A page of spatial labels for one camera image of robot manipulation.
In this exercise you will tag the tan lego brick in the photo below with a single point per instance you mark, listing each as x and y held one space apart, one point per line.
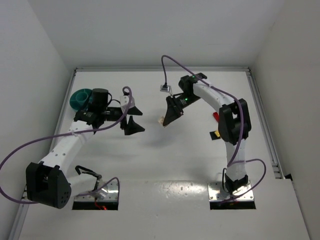
161 120

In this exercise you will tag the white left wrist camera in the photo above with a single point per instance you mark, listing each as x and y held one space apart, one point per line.
125 102

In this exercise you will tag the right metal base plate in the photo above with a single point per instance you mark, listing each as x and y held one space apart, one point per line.
217 194

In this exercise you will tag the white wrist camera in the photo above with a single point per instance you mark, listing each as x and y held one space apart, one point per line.
165 88
125 102

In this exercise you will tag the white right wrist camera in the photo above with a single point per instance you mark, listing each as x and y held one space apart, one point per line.
165 88

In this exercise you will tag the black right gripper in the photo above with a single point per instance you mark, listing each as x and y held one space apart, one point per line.
173 106

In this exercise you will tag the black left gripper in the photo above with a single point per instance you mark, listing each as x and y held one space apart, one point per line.
124 118

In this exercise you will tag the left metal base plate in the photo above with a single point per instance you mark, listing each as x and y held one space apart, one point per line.
109 193

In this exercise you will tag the black lego plate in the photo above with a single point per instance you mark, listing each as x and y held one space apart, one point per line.
213 135

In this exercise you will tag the aluminium table frame rail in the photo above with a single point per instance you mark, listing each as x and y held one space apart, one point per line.
274 157

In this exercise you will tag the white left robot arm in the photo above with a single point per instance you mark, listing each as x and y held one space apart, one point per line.
46 181

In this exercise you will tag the teal ribbed divided container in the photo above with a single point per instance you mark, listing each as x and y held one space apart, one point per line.
80 99

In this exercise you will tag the metal base plate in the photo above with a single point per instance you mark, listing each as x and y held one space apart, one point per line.
217 194
109 193

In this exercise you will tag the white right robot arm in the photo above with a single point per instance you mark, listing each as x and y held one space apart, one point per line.
234 123

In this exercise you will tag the large red lego brick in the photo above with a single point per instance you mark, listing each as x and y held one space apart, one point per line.
216 116

